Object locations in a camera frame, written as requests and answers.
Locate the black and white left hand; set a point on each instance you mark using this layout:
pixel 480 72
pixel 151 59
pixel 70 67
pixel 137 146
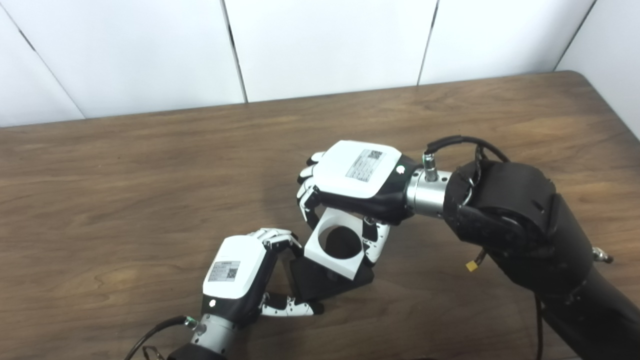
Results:
pixel 232 270

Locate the black and white right hand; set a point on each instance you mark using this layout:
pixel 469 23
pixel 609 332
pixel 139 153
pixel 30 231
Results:
pixel 350 172

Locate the black peg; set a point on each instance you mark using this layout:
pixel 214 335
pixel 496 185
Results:
pixel 312 280

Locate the white square piece with hole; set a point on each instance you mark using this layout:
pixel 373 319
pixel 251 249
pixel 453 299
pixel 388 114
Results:
pixel 320 250

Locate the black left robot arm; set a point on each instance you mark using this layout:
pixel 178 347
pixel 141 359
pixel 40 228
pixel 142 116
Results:
pixel 212 337

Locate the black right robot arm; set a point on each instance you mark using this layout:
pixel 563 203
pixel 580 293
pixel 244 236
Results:
pixel 520 220

